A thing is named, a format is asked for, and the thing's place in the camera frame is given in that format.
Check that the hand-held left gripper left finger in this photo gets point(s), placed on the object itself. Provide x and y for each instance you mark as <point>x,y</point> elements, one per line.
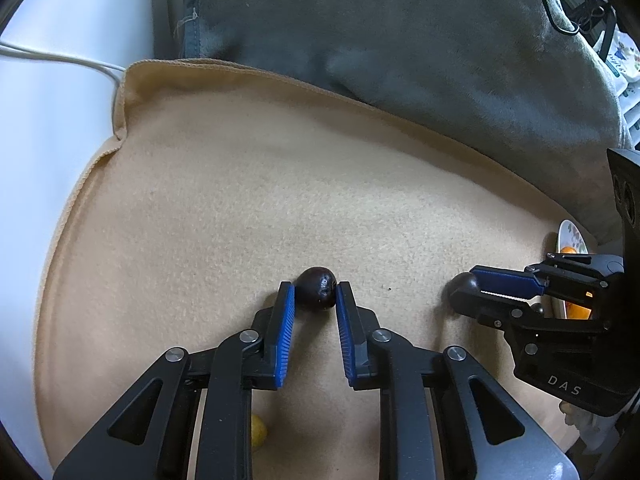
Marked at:
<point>285,335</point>

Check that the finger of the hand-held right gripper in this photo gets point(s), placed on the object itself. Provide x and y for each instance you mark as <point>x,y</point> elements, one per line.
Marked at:
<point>505,280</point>
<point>510,315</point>

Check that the grey blanket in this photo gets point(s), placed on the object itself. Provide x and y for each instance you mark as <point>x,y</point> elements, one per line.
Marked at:
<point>400,35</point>

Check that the large orange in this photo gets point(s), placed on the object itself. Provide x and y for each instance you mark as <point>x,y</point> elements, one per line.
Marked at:
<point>580,313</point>

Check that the small dark plum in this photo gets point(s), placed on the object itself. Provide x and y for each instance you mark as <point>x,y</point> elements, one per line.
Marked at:
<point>317,287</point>
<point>461,287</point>

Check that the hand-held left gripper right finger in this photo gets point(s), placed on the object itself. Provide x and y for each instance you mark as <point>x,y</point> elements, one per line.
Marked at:
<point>347,335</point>

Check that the tan cloth mat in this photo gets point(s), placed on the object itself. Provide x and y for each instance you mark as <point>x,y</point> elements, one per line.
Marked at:
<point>225,200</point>

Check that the yellow cherry tomato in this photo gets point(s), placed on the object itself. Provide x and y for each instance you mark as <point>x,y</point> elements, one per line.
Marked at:
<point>260,430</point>

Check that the white floral plate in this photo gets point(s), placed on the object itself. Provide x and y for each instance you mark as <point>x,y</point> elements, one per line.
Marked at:
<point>567,232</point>

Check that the floral printed box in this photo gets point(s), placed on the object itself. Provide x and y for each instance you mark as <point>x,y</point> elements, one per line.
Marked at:
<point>625,65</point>

